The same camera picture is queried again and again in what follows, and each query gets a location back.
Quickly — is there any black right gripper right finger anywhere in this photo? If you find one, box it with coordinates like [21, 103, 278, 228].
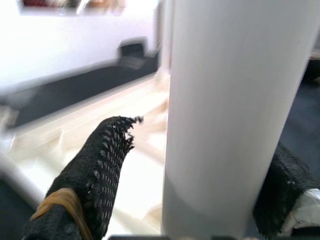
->
[252, 141, 320, 237]

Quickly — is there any white plastic table leg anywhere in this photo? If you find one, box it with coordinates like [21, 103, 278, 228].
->
[159, 0, 174, 78]
[161, 0, 320, 238]

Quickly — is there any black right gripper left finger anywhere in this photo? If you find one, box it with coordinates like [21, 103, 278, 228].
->
[23, 115, 145, 240]

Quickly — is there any yellow rubber band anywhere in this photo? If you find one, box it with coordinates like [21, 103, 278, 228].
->
[29, 187, 95, 240]

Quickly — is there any white plastic table top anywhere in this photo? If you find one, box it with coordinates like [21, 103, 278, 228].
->
[0, 72, 171, 236]

